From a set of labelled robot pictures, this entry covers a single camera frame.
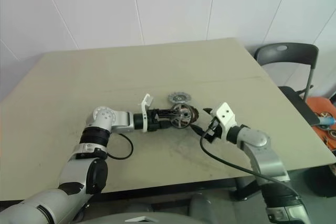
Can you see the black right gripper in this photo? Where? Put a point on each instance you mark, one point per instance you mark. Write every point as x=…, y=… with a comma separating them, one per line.
x=214, y=132

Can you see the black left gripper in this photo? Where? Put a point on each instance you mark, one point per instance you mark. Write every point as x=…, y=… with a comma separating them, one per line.
x=153, y=120

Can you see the silver spoked motor rotor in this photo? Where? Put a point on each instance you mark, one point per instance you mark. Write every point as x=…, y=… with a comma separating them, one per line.
x=179, y=121

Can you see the small grey finned disc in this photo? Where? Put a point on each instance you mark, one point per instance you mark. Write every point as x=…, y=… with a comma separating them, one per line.
x=179, y=96

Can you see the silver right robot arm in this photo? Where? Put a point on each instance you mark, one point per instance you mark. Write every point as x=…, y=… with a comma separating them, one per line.
x=267, y=166

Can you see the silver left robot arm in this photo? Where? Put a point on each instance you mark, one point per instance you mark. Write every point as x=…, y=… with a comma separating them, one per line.
x=78, y=171

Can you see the grey rounded shape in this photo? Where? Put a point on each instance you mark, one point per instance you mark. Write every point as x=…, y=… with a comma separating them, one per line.
x=203, y=211

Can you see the grey robot torso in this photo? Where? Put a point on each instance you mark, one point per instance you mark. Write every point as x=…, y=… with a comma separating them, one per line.
x=147, y=216

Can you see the orange box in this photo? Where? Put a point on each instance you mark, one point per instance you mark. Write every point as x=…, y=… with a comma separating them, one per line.
x=316, y=104

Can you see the blue cylindrical tool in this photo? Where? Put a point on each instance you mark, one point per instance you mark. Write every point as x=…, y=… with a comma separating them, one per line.
x=328, y=121

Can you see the round dark bearing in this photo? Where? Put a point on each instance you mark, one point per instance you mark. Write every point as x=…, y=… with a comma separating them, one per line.
x=331, y=133

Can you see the black bin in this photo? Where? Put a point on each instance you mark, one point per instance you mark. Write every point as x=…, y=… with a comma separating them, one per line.
x=320, y=182

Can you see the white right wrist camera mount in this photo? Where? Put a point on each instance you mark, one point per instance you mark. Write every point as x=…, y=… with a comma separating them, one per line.
x=223, y=113

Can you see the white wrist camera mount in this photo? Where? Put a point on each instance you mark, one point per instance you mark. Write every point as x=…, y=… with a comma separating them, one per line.
x=223, y=113
x=145, y=103

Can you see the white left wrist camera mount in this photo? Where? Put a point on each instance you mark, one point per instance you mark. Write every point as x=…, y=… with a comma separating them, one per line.
x=145, y=103

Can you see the black table frame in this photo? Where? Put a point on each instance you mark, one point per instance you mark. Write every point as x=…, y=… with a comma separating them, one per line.
x=244, y=190

